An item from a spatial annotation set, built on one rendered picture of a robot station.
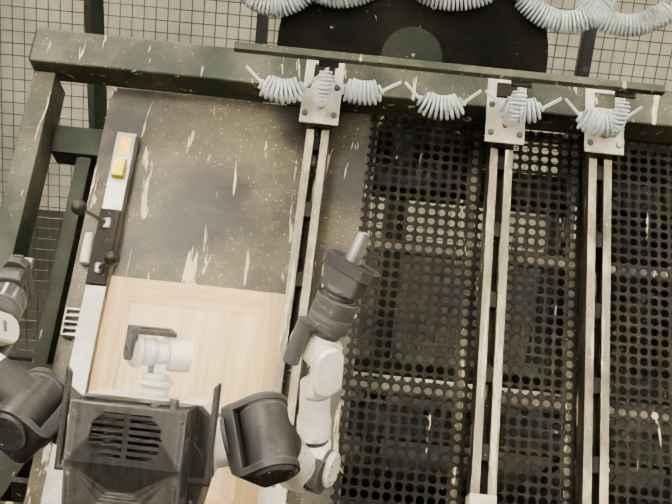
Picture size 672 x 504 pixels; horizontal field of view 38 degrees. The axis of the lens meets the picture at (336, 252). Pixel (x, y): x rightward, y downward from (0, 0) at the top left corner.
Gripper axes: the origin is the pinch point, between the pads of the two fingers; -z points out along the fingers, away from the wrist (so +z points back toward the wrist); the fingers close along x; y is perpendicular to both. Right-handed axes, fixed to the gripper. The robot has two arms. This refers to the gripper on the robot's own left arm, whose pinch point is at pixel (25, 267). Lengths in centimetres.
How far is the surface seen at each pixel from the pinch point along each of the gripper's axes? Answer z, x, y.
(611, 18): -98, -35, 141
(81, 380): 11.1, 23.2, 14.6
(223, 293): -11.9, 10.9, 44.3
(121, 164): -34.6, -8.8, 14.0
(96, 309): -3.7, 13.6, 14.7
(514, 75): -45, -40, 109
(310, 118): -46, -22, 60
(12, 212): -21.8, 0.7, -10.8
